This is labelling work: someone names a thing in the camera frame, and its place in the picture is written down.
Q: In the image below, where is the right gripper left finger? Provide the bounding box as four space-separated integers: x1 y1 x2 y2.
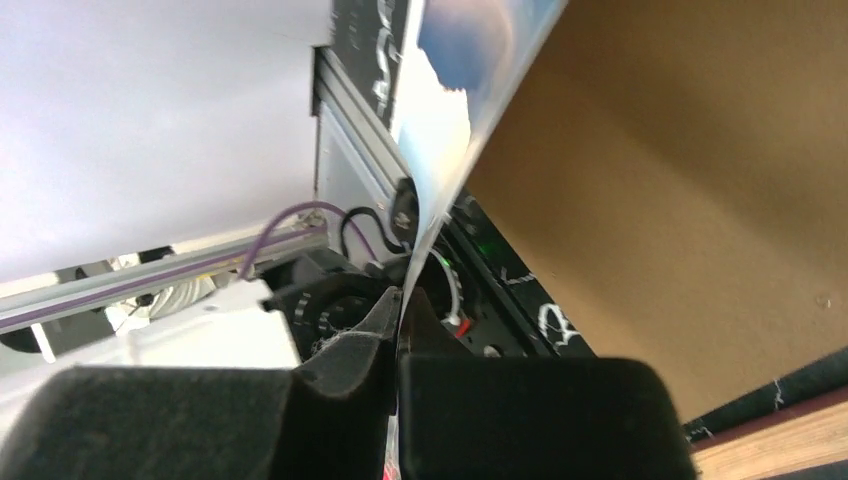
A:
1 287 401 479

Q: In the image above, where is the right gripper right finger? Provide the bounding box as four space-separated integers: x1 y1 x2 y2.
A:
398 289 697 479

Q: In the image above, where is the brown cardboard backing board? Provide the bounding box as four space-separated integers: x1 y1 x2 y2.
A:
469 1 847 420

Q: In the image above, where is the landscape photo print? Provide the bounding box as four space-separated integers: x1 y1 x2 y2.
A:
387 0 571 359

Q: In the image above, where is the pink wooden picture frame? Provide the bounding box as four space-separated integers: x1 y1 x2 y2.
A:
693 387 847 479

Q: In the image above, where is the aluminium front rail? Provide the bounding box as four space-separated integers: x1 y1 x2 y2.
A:
1 48 408 333

